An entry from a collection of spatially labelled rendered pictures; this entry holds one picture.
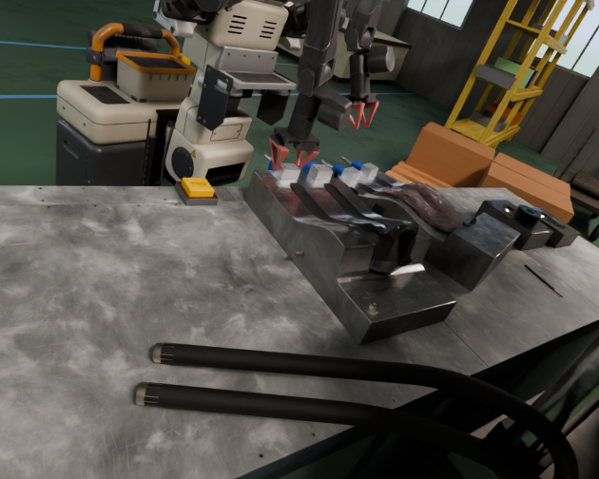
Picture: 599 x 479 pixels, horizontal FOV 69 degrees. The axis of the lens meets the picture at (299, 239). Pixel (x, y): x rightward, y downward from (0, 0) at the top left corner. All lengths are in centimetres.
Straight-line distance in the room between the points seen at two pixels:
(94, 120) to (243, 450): 110
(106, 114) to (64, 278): 75
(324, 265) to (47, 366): 50
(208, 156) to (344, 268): 64
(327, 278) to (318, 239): 8
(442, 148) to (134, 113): 297
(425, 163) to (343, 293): 328
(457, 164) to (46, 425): 372
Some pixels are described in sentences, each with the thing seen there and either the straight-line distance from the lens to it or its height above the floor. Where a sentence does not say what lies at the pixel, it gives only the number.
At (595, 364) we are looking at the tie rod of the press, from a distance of 73.
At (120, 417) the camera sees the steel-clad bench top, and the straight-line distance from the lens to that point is 64.
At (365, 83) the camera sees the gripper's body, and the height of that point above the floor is 111.
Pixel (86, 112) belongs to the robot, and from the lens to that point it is 149.
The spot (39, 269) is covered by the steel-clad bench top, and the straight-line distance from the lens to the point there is 83.
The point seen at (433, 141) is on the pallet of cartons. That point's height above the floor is 45.
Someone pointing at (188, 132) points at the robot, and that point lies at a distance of 136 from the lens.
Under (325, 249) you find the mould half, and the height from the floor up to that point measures 89.
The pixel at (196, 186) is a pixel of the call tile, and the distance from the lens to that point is 106.
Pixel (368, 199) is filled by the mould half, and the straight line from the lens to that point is 124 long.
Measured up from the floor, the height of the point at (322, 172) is 91.
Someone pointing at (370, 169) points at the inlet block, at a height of 88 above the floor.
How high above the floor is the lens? 134
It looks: 31 degrees down
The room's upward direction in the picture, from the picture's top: 21 degrees clockwise
